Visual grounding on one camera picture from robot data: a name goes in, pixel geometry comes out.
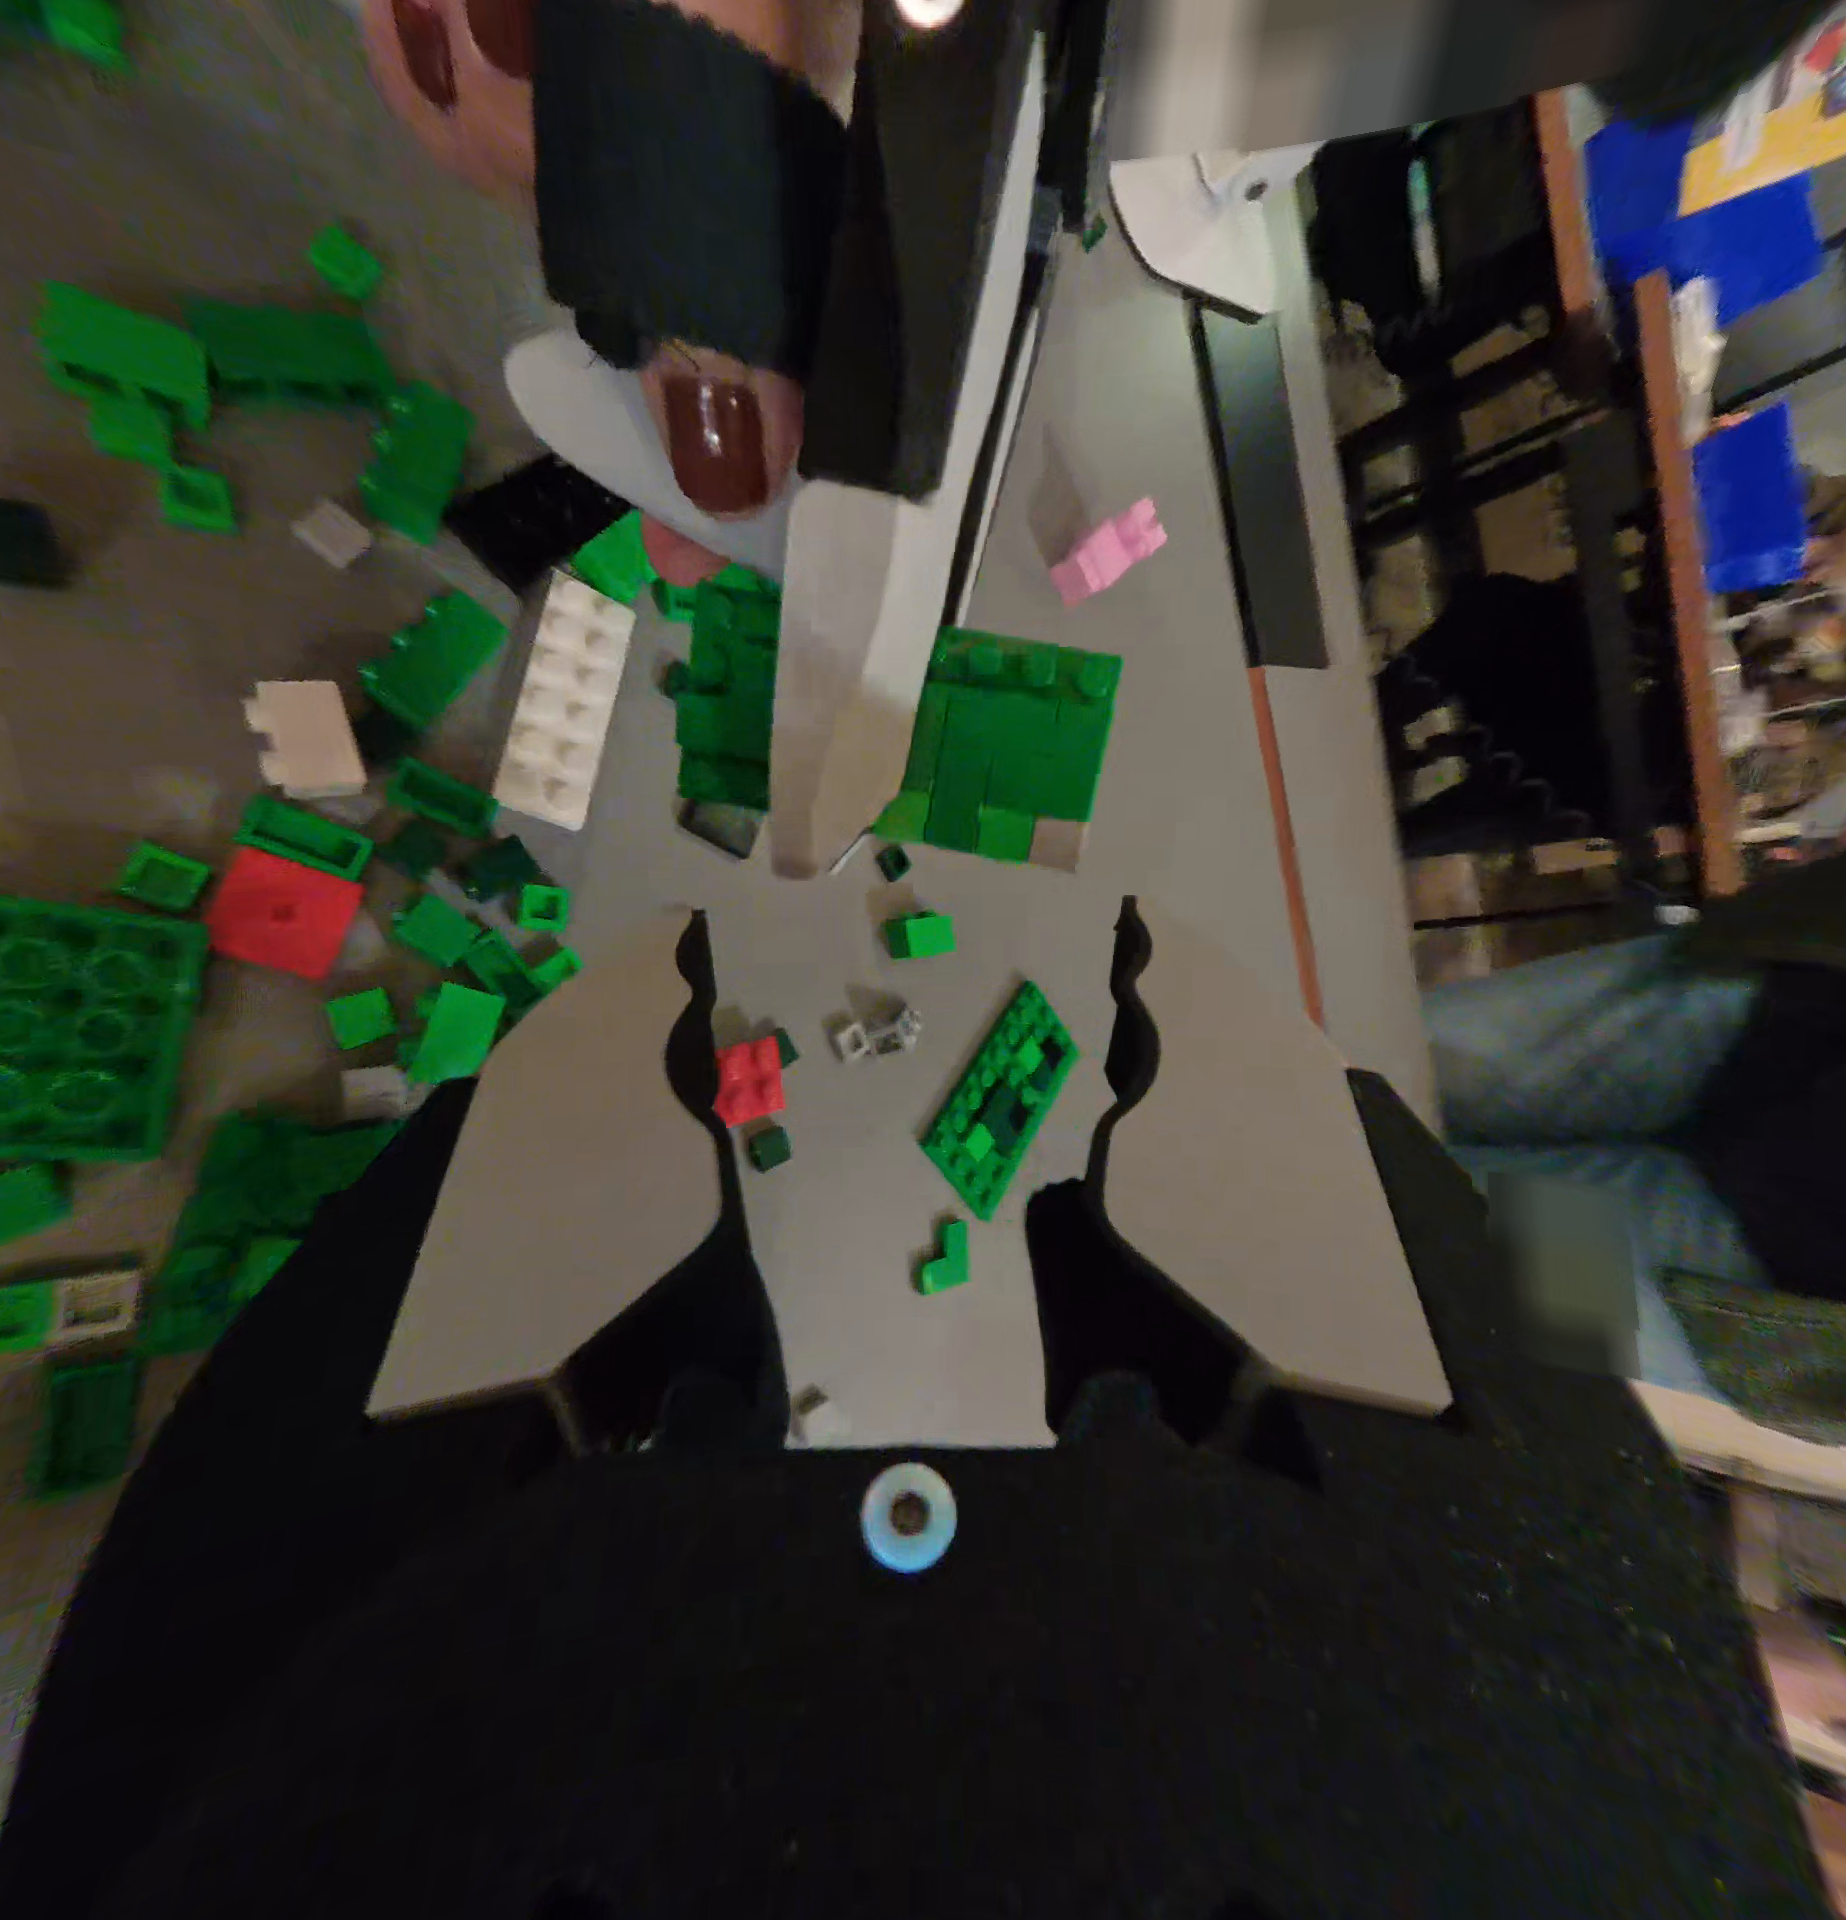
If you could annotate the loose small green bricks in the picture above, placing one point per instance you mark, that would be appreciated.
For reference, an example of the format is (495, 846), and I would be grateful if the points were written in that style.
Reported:
(427, 466)

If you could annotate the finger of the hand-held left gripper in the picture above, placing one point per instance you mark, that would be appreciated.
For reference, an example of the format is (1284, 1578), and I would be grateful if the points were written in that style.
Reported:
(848, 675)

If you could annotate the blue storage bin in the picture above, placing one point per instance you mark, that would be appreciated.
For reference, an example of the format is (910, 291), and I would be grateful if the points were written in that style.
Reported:
(1747, 496)
(1702, 226)

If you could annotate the green rectangular brick plate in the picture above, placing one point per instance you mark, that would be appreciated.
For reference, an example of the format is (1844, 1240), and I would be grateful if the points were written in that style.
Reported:
(69, 1021)

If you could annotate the white booklet stand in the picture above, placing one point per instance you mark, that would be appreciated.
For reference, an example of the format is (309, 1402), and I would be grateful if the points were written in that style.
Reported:
(1208, 226)

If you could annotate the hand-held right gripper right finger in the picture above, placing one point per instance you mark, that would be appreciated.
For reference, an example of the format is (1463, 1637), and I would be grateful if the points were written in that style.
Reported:
(1253, 1200)

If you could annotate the small grey tile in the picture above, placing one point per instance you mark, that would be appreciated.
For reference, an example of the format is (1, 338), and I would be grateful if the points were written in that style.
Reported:
(332, 534)

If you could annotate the pink toy pig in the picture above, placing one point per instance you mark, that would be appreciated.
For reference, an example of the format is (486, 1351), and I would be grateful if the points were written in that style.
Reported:
(1106, 555)

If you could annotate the small red brick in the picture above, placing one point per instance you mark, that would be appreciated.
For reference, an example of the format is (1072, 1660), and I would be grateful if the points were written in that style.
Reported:
(748, 1080)

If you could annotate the black monitor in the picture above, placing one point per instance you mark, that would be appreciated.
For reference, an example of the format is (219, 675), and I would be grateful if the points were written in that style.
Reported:
(1802, 321)

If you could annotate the green mosaic brick cube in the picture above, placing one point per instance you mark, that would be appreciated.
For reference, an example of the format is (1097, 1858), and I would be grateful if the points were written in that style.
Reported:
(1012, 736)

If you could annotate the black brick plate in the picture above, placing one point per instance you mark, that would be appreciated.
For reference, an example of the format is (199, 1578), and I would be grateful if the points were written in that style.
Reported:
(533, 516)

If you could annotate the small white grey brick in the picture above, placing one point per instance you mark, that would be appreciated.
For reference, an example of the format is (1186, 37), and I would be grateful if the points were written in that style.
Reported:
(876, 1031)

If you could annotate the person's left hand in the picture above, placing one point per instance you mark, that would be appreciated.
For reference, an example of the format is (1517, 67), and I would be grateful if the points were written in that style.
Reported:
(721, 436)

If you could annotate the small white brick piece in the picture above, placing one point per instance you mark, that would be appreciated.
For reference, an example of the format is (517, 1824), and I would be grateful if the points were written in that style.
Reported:
(99, 1301)

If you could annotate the red brick plate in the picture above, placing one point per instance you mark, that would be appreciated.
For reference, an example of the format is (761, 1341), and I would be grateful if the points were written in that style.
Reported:
(282, 911)

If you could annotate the person's leg in jeans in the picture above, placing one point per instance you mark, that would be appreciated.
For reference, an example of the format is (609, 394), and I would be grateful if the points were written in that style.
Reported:
(1568, 1051)

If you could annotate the wooden office desk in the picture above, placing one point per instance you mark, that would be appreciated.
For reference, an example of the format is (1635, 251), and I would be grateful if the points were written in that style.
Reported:
(1672, 571)

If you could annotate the grey desk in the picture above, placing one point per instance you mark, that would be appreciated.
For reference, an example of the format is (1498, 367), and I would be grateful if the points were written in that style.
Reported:
(1163, 780)

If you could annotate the dark green brick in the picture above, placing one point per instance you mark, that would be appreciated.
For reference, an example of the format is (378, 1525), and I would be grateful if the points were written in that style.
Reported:
(9, 541)

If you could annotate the green studded brick plate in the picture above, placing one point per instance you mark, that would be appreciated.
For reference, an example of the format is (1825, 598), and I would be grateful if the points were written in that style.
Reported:
(997, 1101)

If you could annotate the white studded brick plate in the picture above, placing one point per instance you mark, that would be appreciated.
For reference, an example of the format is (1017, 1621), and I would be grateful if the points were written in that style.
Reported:
(562, 705)

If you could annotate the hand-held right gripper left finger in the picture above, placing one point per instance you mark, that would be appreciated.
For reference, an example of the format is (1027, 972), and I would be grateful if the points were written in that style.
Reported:
(562, 1200)

